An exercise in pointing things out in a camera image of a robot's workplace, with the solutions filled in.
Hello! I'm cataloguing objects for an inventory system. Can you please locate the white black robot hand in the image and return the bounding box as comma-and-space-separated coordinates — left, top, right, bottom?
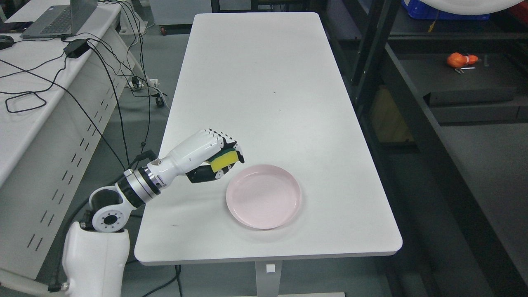
144, 129, 245, 189

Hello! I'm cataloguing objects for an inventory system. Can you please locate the green yellow sponge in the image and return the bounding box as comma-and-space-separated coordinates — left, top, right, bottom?
206, 150, 239, 172

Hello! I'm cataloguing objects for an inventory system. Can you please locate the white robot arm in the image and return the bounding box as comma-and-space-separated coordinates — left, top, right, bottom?
48, 167, 160, 297

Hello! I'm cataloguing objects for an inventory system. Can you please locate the dark metal shelf rack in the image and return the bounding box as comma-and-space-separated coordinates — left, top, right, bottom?
322, 0, 527, 297

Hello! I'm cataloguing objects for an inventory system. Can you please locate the orange toy on shelf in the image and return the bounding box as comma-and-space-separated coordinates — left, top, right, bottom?
446, 52, 479, 69

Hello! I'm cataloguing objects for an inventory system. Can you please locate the pink round plate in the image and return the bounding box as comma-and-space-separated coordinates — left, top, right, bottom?
226, 164, 302, 230

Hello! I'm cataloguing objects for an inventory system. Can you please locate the white power strip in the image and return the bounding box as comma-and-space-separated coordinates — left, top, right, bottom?
128, 77, 160, 90

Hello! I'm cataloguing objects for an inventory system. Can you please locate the white rectangular table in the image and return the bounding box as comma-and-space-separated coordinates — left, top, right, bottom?
134, 12, 403, 297

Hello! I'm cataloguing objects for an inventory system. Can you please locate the white side desk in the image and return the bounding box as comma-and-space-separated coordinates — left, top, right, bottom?
0, 2, 143, 280

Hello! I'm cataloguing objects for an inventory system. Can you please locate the black power adapter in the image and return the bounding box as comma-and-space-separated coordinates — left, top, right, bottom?
64, 39, 90, 59

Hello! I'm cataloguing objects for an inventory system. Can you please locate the grey laptop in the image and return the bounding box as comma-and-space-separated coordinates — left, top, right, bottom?
20, 0, 98, 39

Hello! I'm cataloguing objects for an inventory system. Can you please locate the black computer mouse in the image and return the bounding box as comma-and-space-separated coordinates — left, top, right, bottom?
0, 35, 15, 50

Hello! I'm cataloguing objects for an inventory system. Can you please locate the blue plastic crate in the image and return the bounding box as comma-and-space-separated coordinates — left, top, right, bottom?
401, 0, 490, 21

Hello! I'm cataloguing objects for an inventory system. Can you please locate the black cable loop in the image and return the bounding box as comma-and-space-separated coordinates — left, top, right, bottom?
5, 91, 47, 113

